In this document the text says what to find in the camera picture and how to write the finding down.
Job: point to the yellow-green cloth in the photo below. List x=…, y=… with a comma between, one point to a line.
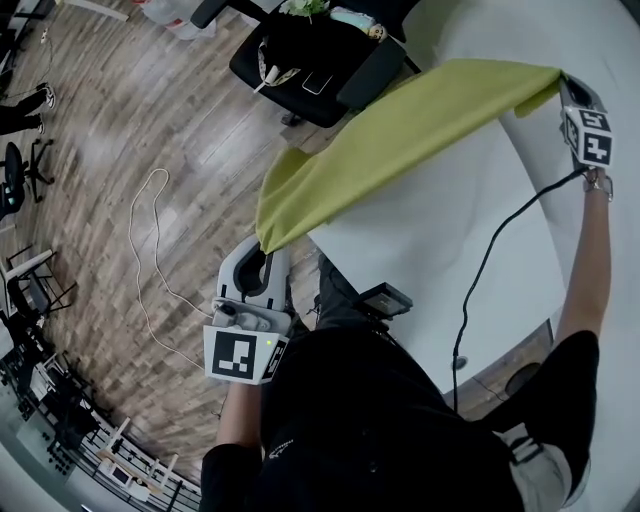
x=400, y=135

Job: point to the clear plastic bag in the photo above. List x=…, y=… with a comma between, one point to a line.
x=175, y=17

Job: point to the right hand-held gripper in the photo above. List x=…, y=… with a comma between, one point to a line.
x=595, y=145

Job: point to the small flower bunch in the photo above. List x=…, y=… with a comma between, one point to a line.
x=307, y=7

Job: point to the person's left leg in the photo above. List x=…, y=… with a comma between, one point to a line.
x=335, y=295

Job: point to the person's left forearm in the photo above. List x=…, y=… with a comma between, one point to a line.
x=240, y=415

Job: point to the black rolling chair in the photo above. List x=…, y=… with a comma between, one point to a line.
x=15, y=170

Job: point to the pale patterned pouch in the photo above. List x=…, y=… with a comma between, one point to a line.
x=355, y=22

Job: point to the person's torso in black shirt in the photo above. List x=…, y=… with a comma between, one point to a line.
x=375, y=425

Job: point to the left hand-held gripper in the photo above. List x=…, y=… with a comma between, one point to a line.
x=232, y=352

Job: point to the black waist-mounted device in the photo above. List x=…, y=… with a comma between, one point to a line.
x=385, y=302

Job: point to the person's right forearm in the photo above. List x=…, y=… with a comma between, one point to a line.
x=585, y=260

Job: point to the black folding chair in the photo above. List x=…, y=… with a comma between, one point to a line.
x=37, y=295

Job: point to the silver wristwatch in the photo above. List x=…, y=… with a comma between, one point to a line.
x=602, y=187

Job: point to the dark smartphone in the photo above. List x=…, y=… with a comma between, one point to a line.
x=317, y=83

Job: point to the black office chair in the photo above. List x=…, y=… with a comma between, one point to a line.
x=325, y=55

